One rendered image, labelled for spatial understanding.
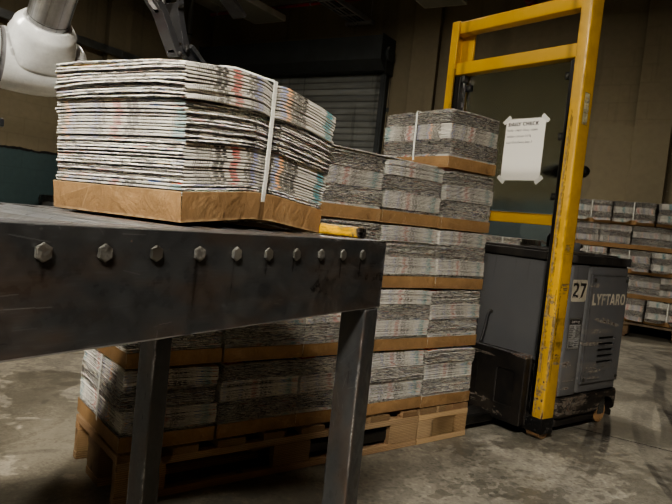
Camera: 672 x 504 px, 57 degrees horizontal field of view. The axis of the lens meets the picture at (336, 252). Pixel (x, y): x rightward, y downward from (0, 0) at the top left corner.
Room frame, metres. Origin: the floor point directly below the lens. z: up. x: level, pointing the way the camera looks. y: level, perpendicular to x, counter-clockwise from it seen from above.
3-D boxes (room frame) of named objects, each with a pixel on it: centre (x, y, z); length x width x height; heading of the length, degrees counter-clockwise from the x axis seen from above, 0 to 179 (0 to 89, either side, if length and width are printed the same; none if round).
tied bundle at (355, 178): (2.22, 0.09, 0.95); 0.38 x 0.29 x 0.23; 38
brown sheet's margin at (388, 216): (2.40, -0.14, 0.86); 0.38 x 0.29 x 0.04; 38
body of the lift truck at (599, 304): (3.09, -1.01, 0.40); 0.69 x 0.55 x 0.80; 38
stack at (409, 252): (2.14, 0.19, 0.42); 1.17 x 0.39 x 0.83; 128
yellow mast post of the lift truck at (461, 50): (3.12, -0.51, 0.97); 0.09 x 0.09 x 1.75; 38
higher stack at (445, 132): (2.59, -0.38, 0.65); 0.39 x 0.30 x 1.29; 38
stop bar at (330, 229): (1.25, 0.14, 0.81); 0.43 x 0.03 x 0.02; 59
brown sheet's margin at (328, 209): (2.22, 0.09, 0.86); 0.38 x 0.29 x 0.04; 38
